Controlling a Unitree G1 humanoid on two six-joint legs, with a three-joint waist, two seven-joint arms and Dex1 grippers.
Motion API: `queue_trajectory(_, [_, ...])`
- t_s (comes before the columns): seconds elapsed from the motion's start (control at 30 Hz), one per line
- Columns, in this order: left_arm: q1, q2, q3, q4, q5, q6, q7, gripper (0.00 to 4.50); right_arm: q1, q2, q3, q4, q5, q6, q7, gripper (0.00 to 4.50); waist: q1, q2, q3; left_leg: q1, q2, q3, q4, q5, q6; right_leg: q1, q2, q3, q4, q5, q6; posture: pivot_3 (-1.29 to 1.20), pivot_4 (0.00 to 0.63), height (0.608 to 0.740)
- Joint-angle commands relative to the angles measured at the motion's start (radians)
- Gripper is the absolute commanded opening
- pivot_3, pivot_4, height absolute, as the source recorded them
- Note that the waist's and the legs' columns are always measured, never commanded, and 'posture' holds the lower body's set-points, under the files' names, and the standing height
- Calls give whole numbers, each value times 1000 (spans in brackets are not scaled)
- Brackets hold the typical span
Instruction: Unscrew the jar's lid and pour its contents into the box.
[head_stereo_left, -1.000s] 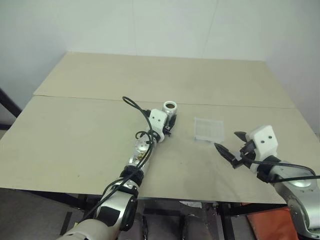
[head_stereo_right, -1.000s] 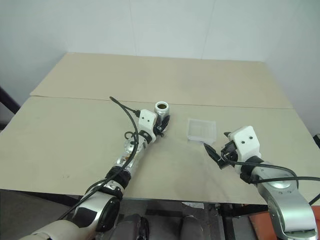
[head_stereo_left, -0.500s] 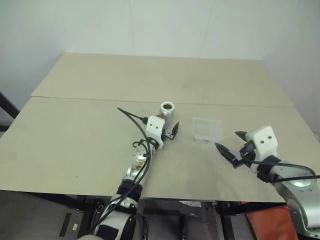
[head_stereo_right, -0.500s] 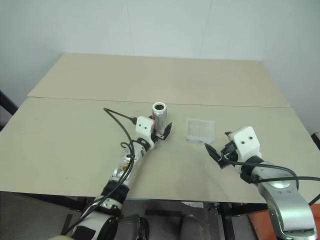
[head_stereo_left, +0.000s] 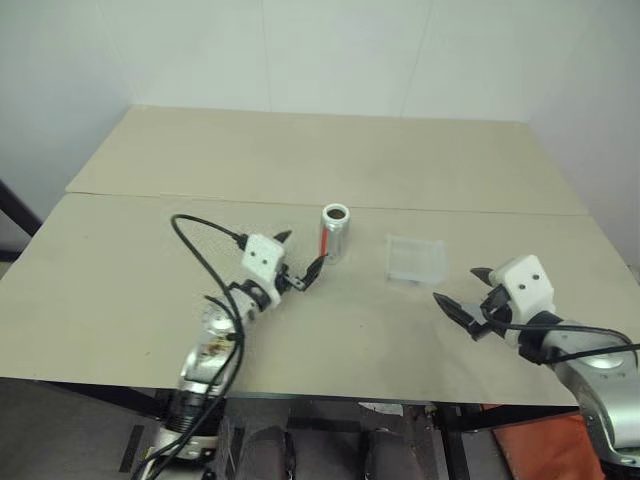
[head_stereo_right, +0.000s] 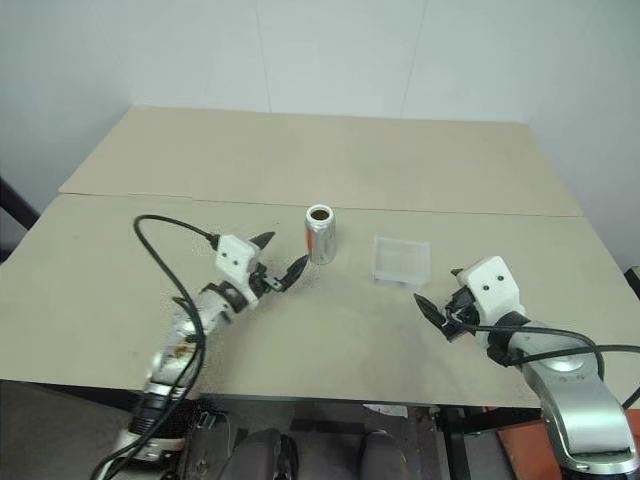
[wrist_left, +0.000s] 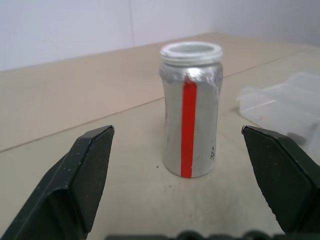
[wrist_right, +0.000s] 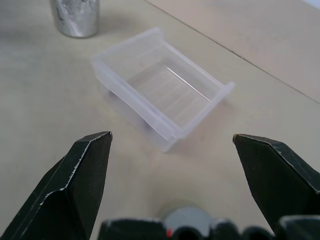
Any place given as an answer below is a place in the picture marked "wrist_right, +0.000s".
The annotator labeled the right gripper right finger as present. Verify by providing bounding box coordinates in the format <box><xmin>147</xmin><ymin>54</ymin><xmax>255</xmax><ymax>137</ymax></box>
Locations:
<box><xmin>232</xmin><ymin>133</ymin><xmax>320</xmax><ymax>237</ymax></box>

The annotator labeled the shiny silver metal can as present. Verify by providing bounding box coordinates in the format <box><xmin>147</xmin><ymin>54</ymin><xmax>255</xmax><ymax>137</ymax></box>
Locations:
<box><xmin>49</xmin><ymin>0</ymin><xmax>100</xmax><ymax>38</ymax></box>

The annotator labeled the clear plastic tray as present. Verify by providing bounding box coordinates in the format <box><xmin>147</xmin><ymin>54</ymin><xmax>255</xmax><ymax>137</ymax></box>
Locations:
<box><xmin>90</xmin><ymin>27</ymin><xmax>237</xmax><ymax>153</ymax></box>

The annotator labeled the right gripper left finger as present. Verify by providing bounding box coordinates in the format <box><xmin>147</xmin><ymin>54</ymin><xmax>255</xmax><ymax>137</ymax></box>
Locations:
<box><xmin>0</xmin><ymin>131</ymin><xmax>113</xmax><ymax>240</ymax></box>

